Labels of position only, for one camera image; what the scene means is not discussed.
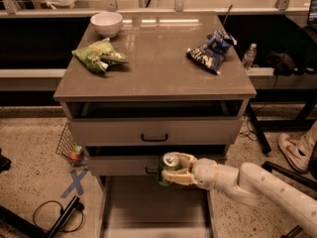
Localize grey open bottom drawer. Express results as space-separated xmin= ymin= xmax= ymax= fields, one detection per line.
xmin=98 ymin=176 xmax=216 ymax=238

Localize grey top drawer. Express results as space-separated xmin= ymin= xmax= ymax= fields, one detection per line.
xmin=67 ymin=116 xmax=243 ymax=146

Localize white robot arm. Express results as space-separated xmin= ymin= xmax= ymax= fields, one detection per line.
xmin=158 ymin=152 xmax=317 ymax=238

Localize clear plastic water bottle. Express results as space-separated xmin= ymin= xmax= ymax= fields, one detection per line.
xmin=242 ymin=44 xmax=258 ymax=70

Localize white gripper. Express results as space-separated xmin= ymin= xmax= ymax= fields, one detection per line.
xmin=161 ymin=153 xmax=218 ymax=190

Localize grey middle drawer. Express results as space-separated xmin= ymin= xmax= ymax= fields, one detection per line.
xmin=82 ymin=145 xmax=230 ymax=177

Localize black headphones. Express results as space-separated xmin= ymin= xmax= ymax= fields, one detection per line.
xmin=266 ymin=27 xmax=317 ymax=76

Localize blue chip bag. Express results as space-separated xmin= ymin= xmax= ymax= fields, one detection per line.
xmin=186 ymin=30 xmax=237 ymax=75

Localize black office chair base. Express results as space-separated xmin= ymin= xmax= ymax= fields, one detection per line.
xmin=261 ymin=149 xmax=317 ymax=238

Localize wire mesh basket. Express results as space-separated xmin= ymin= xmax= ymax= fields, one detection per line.
xmin=55 ymin=125 xmax=86 ymax=167

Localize green chip bag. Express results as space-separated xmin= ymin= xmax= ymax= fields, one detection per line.
xmin=72 ymin=38 xmax=128 ymax=72

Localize green soda can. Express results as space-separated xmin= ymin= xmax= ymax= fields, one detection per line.
xmin=157 ymin=152 xmax=180 ymax=185

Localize white ceramic bowl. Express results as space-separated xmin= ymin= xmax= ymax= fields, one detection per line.
xmin=90 ymin=11 xmax=123 ymax=38

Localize white red sneaker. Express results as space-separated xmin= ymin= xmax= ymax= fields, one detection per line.
xmin=277 ymin=133 xmax=309 ymax=174

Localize black cable loop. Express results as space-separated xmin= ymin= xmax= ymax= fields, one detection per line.
xmin=32 ymin=199 xmax=85 ymax=234

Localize black stand leg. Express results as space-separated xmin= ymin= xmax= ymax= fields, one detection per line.
xmin=0 ymin=196 xmax=84 ymax=238

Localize grey drawer cabinet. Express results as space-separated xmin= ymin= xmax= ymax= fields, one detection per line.
xmin=54 ymin=12 xmax=256 ymax=237

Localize black table leg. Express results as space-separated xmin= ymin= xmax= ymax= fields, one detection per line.
xmin=247 ymin=103 xmax=271 ymax=154

